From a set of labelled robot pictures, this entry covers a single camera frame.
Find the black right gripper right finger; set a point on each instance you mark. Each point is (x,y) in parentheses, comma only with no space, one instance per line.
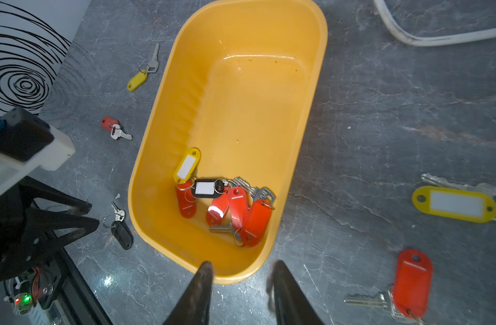
(289,302)

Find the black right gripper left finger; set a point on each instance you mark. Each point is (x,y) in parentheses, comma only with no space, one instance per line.
(194,305)

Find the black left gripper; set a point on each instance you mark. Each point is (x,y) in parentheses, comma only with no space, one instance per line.
(36,221)

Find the small red tag with key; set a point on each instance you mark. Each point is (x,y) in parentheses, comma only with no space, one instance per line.
(113,126)

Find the yellow plastic storage box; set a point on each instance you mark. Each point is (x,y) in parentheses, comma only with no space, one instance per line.
(238,85)

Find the small yellow key tag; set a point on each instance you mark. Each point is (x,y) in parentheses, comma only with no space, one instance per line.
(137,80)

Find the red key tags cluster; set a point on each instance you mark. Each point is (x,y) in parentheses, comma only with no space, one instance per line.
(242,210)

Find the black windowed key tag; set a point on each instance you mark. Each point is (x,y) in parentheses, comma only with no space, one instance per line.
(208,188)

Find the yellow windowed key tag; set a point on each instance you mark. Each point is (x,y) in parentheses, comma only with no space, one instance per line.
(187,166)

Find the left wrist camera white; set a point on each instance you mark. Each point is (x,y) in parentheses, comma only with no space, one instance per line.
(26,143)

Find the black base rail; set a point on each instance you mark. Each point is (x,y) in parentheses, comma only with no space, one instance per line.
(66,296)

